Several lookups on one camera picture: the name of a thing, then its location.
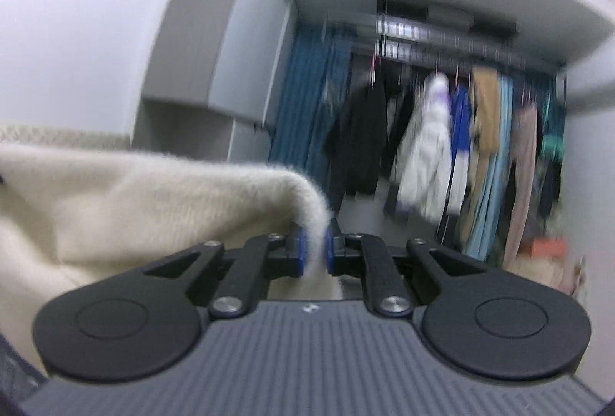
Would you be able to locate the pink beige hanging garment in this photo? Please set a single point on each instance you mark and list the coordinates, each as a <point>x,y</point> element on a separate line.
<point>523,151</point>

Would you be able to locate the white puffer jacket hanging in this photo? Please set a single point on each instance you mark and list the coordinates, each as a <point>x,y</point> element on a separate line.
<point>422,164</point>

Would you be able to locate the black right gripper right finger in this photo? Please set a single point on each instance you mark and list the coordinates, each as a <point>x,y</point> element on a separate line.
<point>367,258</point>

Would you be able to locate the black hanging coat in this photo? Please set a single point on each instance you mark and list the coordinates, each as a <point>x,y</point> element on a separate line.
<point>355,143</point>

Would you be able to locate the grey wall cabinet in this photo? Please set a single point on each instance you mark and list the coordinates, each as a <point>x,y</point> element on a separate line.
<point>213,82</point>

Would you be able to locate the brown hanging garment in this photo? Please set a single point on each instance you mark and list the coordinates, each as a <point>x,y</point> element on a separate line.
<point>485,128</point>

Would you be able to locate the light blue hanging garment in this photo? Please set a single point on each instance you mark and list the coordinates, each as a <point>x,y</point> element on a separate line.
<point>482,210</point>

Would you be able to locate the metal clothes rack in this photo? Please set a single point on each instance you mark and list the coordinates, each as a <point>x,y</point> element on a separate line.
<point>442,29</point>

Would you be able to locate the teal green hanging garment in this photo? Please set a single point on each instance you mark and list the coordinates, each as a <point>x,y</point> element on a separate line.
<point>552,152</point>

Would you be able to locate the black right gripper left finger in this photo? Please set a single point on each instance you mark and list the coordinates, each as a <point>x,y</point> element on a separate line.
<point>262,259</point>

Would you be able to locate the white fluffy sweater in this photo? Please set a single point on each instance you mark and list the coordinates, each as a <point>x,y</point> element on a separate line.
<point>70,218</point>

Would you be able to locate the beige quilted headboard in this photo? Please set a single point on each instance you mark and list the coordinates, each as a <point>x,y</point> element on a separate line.
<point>63,137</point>

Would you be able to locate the orange box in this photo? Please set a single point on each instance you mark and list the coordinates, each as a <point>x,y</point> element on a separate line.
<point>554,248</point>

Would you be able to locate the blue curtain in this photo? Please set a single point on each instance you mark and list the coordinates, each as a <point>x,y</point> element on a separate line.
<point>314,90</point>

